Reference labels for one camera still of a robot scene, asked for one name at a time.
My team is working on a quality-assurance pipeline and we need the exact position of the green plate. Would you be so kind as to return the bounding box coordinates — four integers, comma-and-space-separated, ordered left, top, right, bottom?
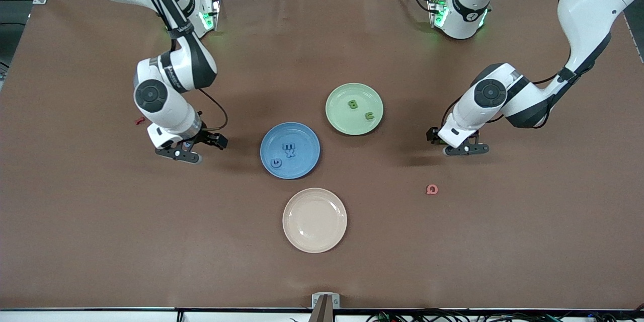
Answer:
325, 83, 384, 136

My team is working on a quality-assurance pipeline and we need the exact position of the blue plate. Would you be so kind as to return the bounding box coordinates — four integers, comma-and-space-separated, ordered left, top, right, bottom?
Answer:
260, 122, 321, 180

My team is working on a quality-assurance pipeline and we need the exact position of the brown table cover sheet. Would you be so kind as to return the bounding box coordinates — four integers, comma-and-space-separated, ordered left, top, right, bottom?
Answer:
0, 0, 644, 310

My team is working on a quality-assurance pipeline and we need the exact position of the beige plate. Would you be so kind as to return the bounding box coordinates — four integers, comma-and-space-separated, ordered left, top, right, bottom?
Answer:
282, 188, 348, 254

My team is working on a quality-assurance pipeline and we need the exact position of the black cable bundle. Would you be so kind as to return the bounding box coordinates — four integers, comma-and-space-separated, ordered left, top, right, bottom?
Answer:
367, 308, 644, 322

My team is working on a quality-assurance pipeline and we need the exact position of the grey metal camera bracket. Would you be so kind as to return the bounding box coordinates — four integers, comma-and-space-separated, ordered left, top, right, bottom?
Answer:
309, 293, 341, 322

